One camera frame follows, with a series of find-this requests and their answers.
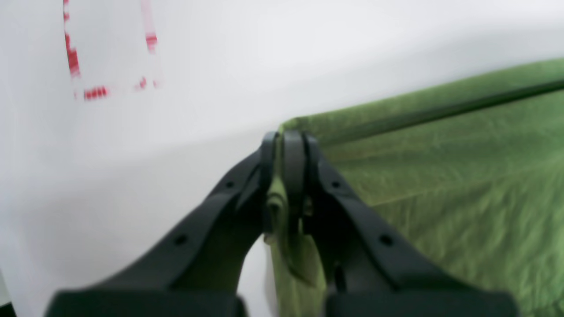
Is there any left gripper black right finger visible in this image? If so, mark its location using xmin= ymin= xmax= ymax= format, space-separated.
xmin=282 ymin=131 xmax=520 ymax=317

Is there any red tape rectangle marking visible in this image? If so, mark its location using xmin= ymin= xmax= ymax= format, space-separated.
xmin=63 ymin=0 xmax=163 ymax=102

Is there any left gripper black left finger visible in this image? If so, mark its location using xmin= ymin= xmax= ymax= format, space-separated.
xmin=46 ymin=132 xmax=278 ymax=317

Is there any olive green t-shirt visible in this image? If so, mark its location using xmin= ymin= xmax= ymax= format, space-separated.
xmin=278 ymin=59 xmax=564 ymax=317

